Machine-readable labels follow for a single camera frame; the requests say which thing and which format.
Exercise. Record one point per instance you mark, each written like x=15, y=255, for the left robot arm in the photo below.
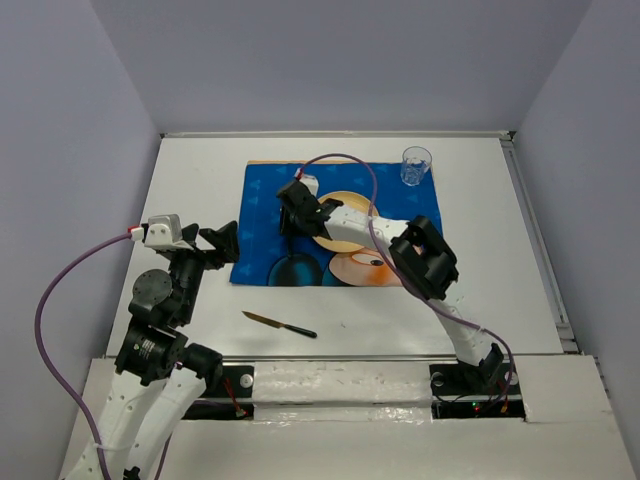
x=158, y=373

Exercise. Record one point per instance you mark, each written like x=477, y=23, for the clear drinking glass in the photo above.
x=416, y=162

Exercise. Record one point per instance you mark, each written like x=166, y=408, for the gold fork green handle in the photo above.
x=290, y=246

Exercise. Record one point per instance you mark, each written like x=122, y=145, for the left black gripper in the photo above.
x=226, y=238

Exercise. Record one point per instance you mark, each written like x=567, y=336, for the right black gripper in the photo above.
x=285, y=224

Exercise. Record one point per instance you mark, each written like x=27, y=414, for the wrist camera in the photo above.
x=161, y=233
x=311, y=182

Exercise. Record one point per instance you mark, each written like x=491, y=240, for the gold knife green handle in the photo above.
x=279, y=325

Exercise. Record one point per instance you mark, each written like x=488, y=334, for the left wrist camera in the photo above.
x=161, y=233

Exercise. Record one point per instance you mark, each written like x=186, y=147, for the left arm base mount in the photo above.
x=229, y=400

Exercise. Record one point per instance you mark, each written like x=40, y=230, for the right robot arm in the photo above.
x=416, y=250

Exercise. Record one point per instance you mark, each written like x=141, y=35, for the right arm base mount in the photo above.
x=455, y=398

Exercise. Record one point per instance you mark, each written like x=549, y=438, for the yellow plate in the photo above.
x=353, y=200

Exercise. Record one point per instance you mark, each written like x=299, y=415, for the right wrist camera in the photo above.
x=311, y=182

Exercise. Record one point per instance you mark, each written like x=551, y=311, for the blue cartoon placemat cloth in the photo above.
x=263, y=250

